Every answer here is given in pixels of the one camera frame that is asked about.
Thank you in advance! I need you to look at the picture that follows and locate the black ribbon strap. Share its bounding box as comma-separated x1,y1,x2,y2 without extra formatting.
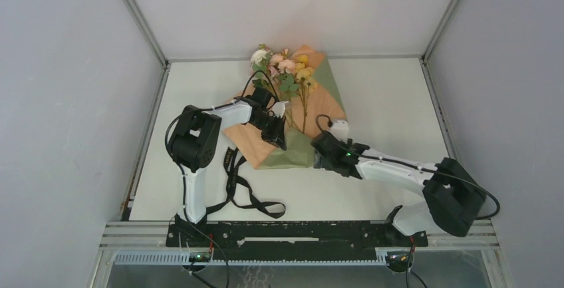
203,146,287,220

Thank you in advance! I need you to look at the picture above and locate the black mounting base plate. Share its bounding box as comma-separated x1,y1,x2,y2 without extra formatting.
165,221,429,248

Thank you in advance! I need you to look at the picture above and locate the white fake flower stem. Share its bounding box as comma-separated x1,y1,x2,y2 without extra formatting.
250,44,273,86

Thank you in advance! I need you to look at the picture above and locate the yellow fake flower stem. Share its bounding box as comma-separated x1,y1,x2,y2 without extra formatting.
295,55,318,133

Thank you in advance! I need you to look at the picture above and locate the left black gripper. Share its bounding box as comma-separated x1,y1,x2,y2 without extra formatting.
249,113,286,150

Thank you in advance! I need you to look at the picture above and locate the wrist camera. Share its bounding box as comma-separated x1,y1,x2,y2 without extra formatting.
329,120,349,142
249,87,275,108

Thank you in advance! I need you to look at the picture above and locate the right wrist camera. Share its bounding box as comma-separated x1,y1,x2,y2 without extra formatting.
329,120,349,142

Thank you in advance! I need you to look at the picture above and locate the pink fake flower stem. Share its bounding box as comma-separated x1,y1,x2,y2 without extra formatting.
266,48,306,130

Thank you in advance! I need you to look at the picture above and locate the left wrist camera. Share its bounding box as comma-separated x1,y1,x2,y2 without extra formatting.
249,87,275,108

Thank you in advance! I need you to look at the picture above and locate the orange wrapping paper sheet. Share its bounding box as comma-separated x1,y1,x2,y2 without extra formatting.
223,45,347,170

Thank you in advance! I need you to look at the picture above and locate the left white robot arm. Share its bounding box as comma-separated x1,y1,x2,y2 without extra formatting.
165,98,289,246

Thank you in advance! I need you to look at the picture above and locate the white cable duct rail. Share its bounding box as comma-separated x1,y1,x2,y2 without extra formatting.
114,251,389,266

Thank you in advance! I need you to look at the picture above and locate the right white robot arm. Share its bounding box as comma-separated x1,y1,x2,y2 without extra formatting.
311,131,501,245

